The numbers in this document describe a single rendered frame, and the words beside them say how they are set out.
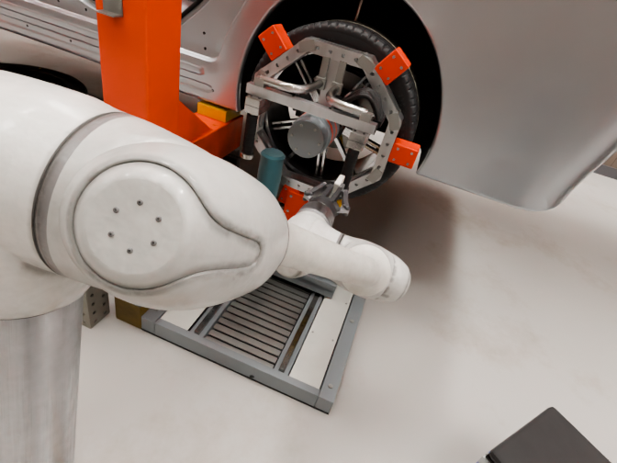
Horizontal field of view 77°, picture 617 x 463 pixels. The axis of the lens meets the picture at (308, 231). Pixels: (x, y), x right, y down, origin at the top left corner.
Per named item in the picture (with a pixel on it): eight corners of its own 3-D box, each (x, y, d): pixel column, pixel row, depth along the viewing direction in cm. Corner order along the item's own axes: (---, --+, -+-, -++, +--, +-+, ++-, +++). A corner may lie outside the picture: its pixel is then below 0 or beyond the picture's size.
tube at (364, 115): (379, 108, 129) (390, 75, 123) (368, 123, 113) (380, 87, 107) (330, 92, 131) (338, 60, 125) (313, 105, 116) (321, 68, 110)
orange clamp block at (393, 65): (388, 82, 130) (411, 63, 126) (386, 86, 124) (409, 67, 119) (376, 64, 129) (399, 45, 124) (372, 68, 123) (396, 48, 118)
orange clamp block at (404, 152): (389, 154, 143) (413, 162, 141) (387, 161, 136) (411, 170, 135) (397, 136, 139) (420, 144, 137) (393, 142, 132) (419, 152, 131)
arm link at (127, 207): (313, 189, 37) (184, 145, 38) (274, 134, 19) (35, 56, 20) (266, 320, 37) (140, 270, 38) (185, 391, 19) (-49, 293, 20)
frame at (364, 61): (370, 208, 155) (421, 69, 124) (366, 217, 149) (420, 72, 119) (248, 164, 163) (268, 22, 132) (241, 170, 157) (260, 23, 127)
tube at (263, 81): (324, 90, 132) (332, 58, 126) (306, 103, 116) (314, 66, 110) (277, 75, 134) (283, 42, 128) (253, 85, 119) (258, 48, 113)
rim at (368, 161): (342, 10, 146) (263, 104, 174) (324, 12, 127) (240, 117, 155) (427, 111, 154) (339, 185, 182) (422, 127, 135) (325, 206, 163)
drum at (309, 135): (336, 146, 147) (346, 110, 139) (319, 165, 129) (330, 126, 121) (302, 134, 149) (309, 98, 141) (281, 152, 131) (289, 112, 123)
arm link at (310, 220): (284, 236, 93) (334, 258, 91) (256, 274, 80) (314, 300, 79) (295, 199, 87) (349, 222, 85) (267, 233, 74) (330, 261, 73)
